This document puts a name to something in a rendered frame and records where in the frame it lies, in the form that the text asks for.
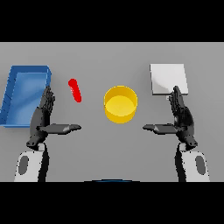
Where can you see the blue tray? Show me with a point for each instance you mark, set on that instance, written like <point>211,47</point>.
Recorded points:
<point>24,96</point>

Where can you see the pale square measuring scale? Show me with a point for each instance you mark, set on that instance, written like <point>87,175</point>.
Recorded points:
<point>168,78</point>

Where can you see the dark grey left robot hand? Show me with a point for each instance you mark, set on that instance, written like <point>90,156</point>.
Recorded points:
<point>40,119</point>

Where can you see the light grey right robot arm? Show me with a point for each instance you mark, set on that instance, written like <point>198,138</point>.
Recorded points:
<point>192,163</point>

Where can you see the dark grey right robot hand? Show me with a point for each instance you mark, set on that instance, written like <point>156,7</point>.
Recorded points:
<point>184,119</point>

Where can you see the yellow bowl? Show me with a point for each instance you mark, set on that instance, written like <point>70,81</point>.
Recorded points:
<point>120,104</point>

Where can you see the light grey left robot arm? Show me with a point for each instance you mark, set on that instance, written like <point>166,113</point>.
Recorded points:
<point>30,163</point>

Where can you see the red beaker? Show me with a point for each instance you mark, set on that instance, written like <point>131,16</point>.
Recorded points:
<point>75,90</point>

